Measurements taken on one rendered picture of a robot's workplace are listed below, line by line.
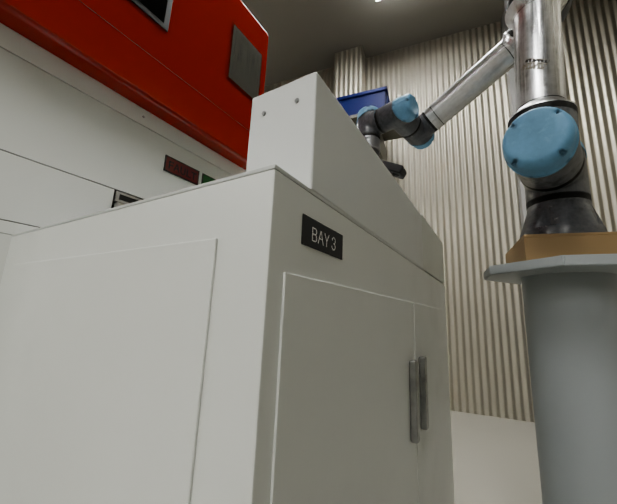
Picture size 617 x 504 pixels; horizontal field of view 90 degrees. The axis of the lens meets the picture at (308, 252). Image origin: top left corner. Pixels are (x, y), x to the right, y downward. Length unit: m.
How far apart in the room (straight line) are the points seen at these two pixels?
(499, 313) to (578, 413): 2.17
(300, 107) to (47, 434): 0.48
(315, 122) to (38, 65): 0.69
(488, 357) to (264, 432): 2.73
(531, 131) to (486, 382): 2.40
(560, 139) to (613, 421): 0.51
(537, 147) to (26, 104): 1.00
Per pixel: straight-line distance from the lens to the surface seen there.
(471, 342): 2.91
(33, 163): 0.85
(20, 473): 0.59
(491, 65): 1.10
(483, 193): 3.13
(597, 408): 0.80
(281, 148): 0.36
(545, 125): 0.76
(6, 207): 0.82
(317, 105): 0.37
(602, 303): 0.81
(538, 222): 0.84
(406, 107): 0.99
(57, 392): 0.51
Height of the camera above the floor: 0.70
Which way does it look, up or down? 12 degrees up
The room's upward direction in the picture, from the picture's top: 3 degrees clockwise
